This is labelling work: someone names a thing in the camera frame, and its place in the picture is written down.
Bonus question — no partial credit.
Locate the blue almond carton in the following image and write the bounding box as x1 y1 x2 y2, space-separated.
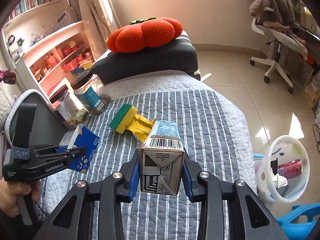
56 124 100 174

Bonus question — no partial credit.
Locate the white paper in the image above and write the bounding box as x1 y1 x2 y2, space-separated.
271 173 288 189

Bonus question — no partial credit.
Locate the black plastic tray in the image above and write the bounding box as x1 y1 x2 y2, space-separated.
270 158 278 175

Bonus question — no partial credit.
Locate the green yellow sponge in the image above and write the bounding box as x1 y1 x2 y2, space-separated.
109 104 137 134

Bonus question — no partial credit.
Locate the red milk drink can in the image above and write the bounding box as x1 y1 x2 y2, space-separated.
278 159 302 179

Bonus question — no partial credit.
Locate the yellow snack wrapper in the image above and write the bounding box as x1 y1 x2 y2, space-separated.
126 114 156 143

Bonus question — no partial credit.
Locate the small grey drink carton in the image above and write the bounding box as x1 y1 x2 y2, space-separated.
140 120 185 196

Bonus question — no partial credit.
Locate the white patterned trash bin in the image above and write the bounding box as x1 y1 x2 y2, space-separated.
253 135 310 204

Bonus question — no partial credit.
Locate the person left hand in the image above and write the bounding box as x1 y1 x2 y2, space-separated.
0 178 41 217

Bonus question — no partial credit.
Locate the jar with mixed nuts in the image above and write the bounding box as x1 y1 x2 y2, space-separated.
49 85 88 129

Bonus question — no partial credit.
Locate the blue plastic stool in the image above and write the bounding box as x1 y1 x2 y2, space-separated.
276 203 319 239

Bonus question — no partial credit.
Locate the jar with teal label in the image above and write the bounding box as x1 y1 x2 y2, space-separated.
71 70 111 114

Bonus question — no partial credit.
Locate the grey striped quilted cover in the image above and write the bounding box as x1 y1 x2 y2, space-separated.
39 72 257 239

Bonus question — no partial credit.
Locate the pink white bookshelf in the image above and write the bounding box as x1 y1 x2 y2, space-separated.
1 0 94 98

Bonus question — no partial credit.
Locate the red tomato cushion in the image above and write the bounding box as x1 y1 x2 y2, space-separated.
107 17 183 53

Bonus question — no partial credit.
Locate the beige curtain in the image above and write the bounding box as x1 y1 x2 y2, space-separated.
68 0 120 60

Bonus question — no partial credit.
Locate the black seat cushion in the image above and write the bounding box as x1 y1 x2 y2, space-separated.
90 31 201 84

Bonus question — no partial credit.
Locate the white office chair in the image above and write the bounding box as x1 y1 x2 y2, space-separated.
250 16 308 94

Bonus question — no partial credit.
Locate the brown blanket on chair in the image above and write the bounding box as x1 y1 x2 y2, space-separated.
249 0 308 60

